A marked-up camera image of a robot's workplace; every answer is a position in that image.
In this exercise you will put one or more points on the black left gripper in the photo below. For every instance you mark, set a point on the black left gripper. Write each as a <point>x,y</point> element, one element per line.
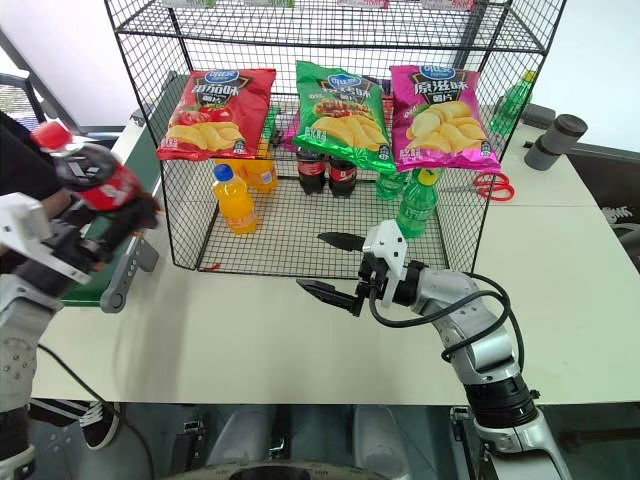
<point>80,242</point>

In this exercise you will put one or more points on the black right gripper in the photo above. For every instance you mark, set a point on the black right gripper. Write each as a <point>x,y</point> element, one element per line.
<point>371,280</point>

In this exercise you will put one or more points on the cola bottle red cap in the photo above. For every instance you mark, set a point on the cola bottle red cap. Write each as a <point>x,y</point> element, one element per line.
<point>107,187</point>

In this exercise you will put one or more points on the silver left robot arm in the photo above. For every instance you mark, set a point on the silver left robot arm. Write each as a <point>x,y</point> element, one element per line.
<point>15,360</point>

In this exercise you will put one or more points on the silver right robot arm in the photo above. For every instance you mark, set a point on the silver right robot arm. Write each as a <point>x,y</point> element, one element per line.
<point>450,295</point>

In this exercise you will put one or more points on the green belt conveyor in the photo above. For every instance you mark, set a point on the green belt conveyor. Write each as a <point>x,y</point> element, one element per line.
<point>145,150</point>

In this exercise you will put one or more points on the cola bottle red label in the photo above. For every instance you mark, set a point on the cola bottle red label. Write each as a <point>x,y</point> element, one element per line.
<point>342,177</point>
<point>311,172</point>

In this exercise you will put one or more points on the green soda bottle yellow cap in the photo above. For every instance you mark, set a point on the green soda bottle yellow cap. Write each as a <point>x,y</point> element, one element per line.
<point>416,207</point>
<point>511,105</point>
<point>390,184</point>

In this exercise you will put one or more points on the person in black clothing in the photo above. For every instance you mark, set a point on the person in black clothing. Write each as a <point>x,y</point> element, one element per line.
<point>22,160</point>

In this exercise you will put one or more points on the orange soda bottle blue cap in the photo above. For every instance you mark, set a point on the orange soda bottle blue cap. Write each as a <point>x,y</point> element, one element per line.
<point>236,202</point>
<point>262,177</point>

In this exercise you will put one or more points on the small red twist tie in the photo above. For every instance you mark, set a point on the small red twist tie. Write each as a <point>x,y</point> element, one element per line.
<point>215,266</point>

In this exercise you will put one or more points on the purple snack bag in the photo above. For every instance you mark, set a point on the purple snack bag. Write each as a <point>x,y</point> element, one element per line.
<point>289,134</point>

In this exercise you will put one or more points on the green potato chips bag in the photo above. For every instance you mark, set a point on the green potato chips bag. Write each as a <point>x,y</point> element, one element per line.
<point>345,120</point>

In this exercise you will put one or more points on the black metal railing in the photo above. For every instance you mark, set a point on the black metal railing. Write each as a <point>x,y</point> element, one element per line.
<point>37,82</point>

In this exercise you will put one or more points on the red potato chips bag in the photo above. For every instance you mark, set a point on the red potato chips bag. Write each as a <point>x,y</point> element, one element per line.
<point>220,115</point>

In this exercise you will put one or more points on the grey rounded leg cover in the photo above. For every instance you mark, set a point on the grey rounded leg cover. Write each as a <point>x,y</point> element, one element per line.
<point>380,437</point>
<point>240,435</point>

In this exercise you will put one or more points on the magenta potato chips bag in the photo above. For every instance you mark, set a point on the magenta potato chips bag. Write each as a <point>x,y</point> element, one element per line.
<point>445,125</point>

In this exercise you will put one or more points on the black white sneaker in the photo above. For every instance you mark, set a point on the black white sneaker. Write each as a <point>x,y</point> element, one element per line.
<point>97,422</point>

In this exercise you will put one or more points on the grey cylindrical roller object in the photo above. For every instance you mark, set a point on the grey cylindrical roller object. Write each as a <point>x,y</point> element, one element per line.
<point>556,140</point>

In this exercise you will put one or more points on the pink white snack packet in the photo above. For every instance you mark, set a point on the pink white snack packet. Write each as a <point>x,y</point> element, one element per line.
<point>362,3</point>

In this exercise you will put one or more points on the black printed mat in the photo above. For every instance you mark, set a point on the black printed mat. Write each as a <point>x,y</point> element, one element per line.
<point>610,200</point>

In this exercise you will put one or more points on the red white snack packet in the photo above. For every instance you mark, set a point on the red white snack packet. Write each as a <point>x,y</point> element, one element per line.
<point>447,4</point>

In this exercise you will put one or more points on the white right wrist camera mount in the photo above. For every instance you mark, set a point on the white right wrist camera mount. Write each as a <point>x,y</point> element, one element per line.
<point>387,240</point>

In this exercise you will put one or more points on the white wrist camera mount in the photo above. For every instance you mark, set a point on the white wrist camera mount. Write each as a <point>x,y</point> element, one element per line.
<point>387,240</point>
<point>20,225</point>

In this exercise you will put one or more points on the grey conveyor end bracket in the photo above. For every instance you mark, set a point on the grey conveyor end bracket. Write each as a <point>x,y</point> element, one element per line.
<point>125,272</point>

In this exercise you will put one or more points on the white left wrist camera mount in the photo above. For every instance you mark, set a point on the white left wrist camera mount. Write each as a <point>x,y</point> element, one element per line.
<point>20,225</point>

